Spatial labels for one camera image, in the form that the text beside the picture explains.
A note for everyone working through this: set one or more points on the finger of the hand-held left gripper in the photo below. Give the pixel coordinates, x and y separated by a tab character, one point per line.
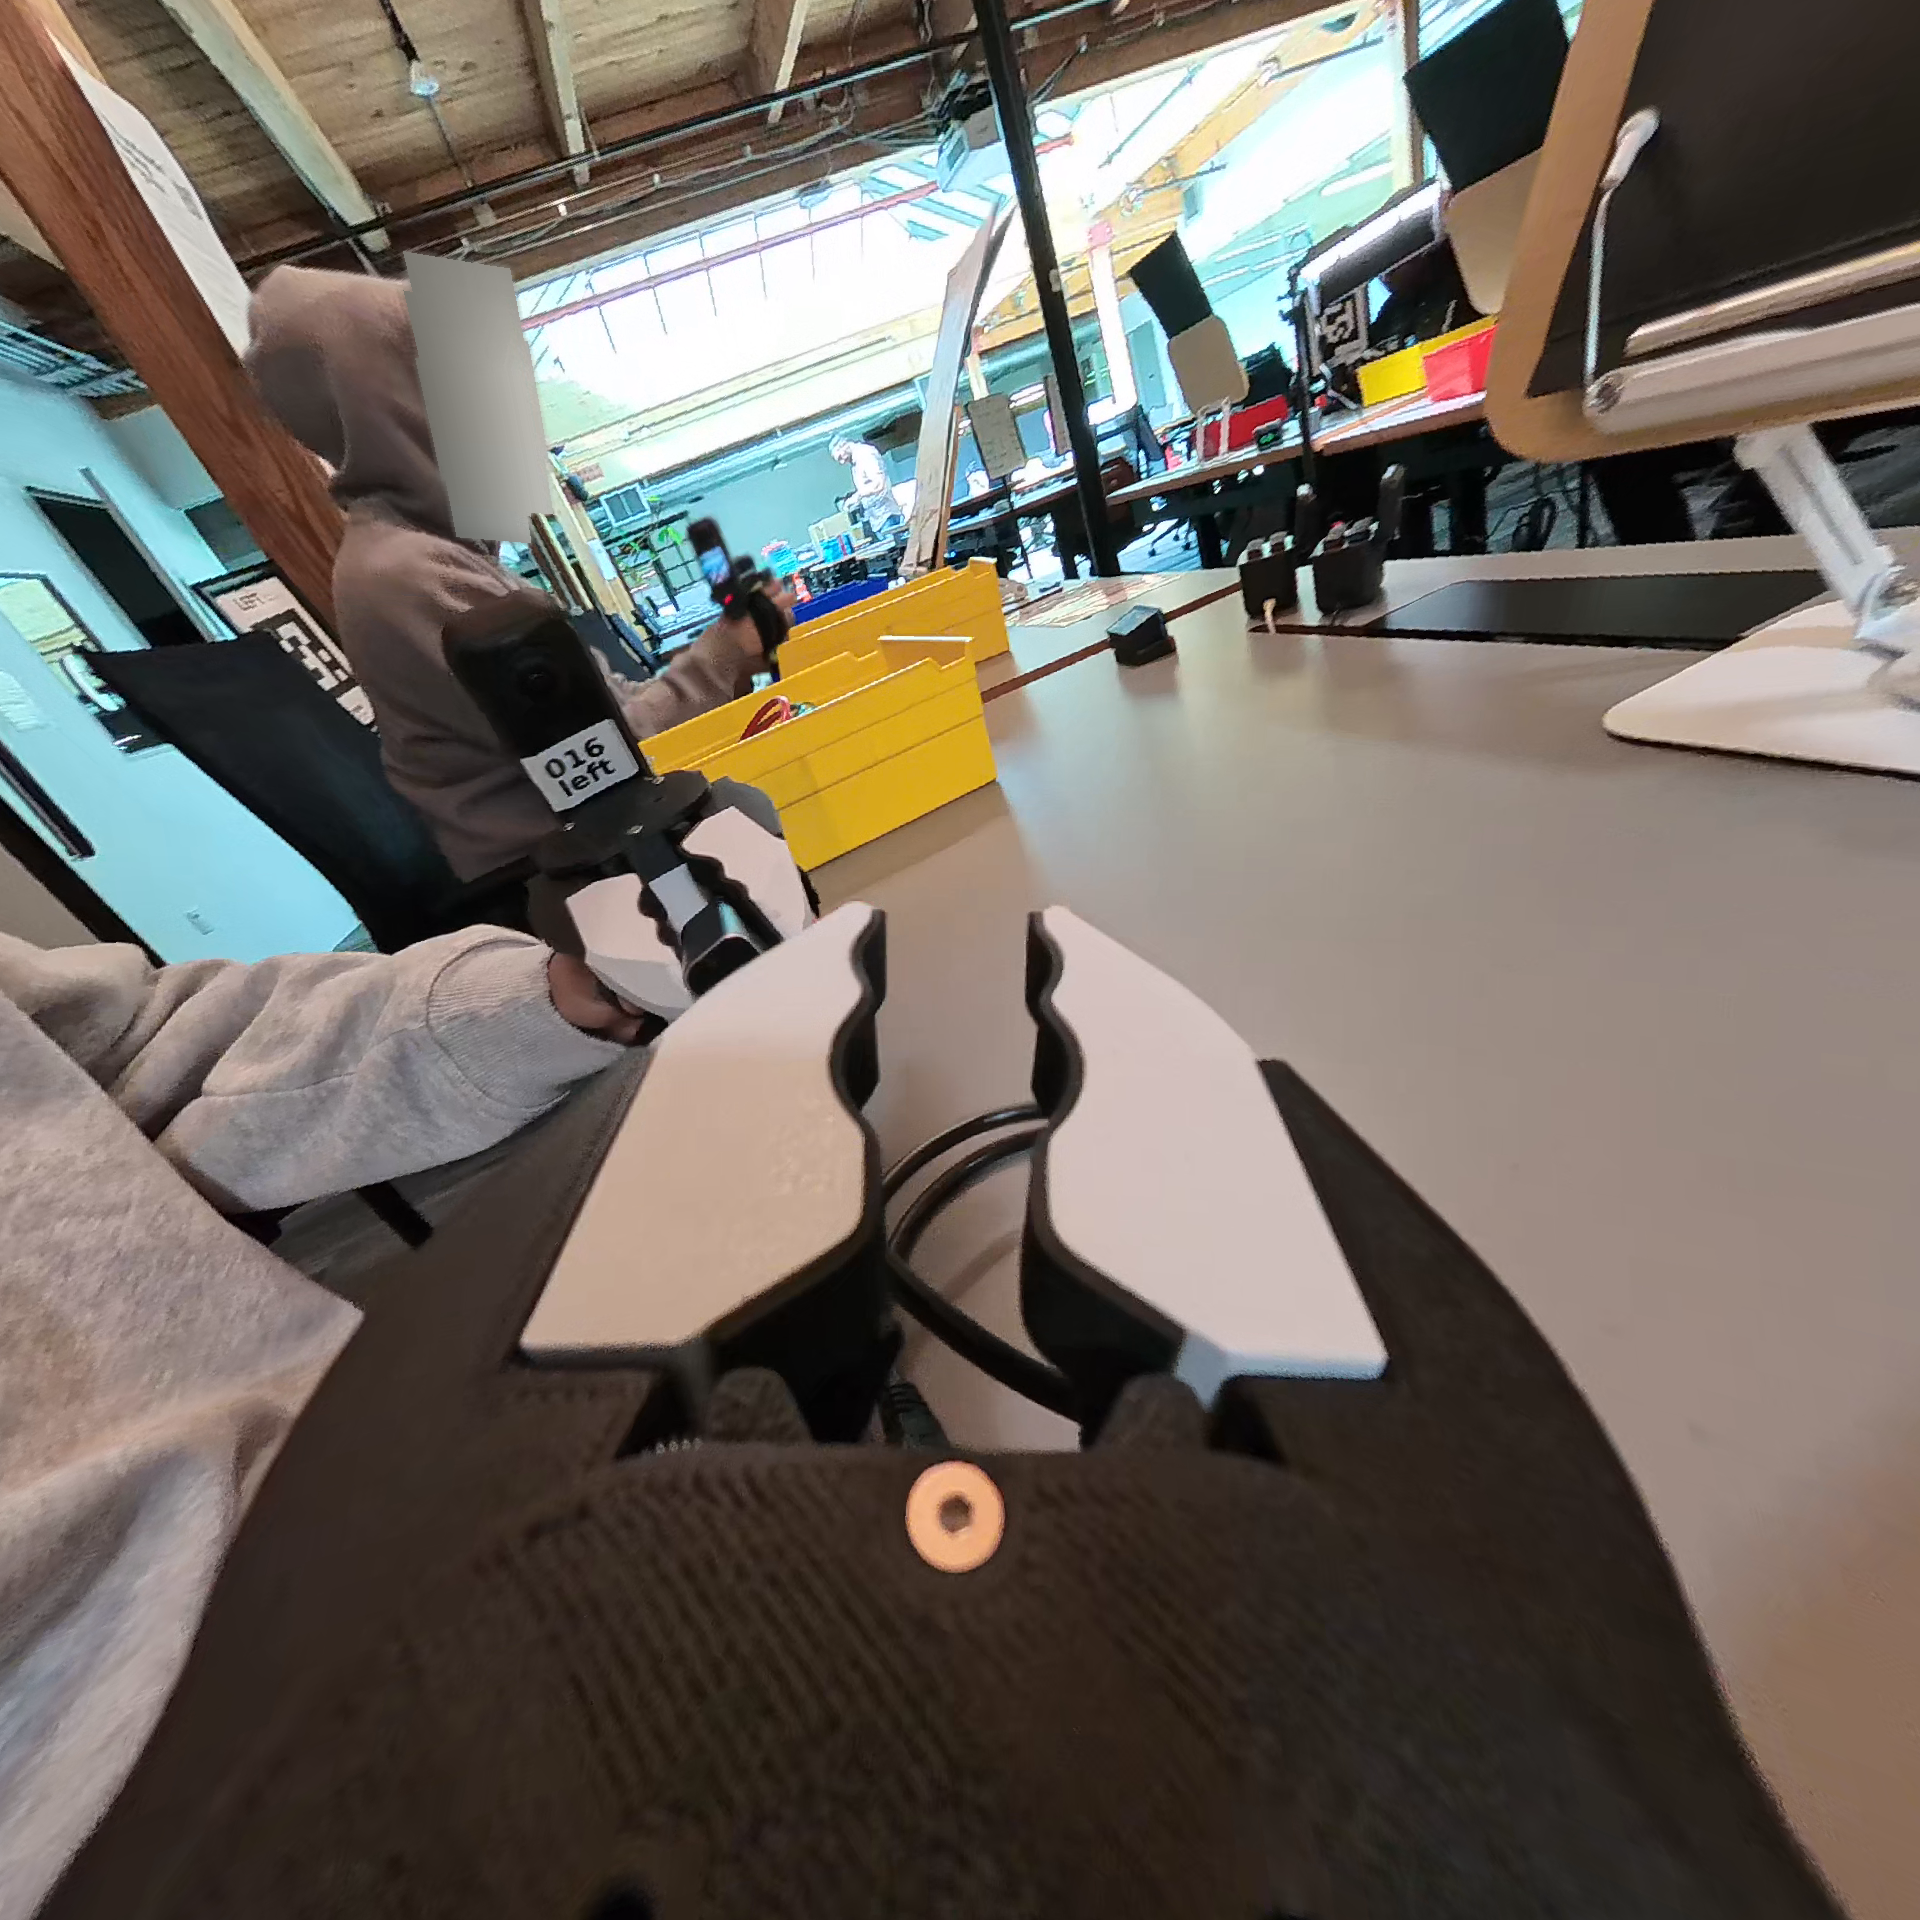
622	938
758	861

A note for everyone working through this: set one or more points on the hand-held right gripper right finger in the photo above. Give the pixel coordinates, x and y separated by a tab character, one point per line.
1200	1200

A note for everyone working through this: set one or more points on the small yellow bin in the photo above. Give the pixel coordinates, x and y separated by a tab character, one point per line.
1393	375

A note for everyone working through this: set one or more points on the person's grey hoodie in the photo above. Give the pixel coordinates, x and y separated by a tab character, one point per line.
119	1425

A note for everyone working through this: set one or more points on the white screen stand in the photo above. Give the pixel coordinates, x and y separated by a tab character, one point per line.
1757	704

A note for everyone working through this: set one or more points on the black network adapter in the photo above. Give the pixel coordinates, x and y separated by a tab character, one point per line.
728	945

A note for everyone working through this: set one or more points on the small black box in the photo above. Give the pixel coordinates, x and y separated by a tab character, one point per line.
1142	639

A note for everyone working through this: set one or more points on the white paper sign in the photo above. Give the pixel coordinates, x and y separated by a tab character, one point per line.
165	194

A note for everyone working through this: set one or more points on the yellow plastic bin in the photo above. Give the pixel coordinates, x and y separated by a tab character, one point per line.
870	764
930	615

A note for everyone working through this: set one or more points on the black steel pole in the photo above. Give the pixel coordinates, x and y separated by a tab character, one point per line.
1050	269

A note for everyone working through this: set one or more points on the fiducial marker poster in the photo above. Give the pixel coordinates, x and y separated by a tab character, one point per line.
323	672

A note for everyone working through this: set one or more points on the person's left hand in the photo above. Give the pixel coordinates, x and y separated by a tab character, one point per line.
587	1013

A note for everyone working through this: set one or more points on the person's left forearm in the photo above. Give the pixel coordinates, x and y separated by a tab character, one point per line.
330	1066

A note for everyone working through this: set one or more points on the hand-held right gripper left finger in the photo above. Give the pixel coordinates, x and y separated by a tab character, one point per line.
704	1170

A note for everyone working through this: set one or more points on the black desk mat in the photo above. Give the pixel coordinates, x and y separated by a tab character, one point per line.
1589	608

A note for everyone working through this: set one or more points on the leaning wooden board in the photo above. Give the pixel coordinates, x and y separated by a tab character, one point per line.
960	389

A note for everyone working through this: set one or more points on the beige and black desk screen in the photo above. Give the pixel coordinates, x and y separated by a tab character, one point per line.
1207	359

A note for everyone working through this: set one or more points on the wood-framed black screen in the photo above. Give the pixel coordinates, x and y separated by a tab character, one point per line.
1560	299

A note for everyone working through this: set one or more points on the grey desk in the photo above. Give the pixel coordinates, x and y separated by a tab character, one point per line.
1425	975

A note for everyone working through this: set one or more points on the black charger dock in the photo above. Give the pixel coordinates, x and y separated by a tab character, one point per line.
1349	570
1269	578

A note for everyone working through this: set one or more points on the blue plastic bin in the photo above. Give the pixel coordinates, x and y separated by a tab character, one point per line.
840	608

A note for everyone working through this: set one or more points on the black office chair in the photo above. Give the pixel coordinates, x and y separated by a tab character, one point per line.
254	779

